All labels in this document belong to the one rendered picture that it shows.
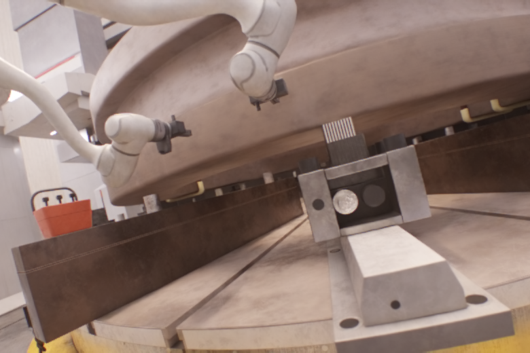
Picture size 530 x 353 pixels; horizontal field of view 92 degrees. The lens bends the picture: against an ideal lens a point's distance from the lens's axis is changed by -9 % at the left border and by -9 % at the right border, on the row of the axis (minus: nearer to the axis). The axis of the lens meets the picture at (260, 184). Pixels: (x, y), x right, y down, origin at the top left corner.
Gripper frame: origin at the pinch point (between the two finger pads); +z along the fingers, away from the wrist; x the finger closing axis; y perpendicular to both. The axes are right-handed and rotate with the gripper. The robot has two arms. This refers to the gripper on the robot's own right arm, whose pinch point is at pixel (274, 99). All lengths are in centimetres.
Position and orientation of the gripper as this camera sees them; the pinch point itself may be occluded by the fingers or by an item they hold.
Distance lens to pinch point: 111.6
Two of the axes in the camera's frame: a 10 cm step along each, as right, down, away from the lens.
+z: 2.7, -0.6, 9.6
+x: 9.3, -2.4, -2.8
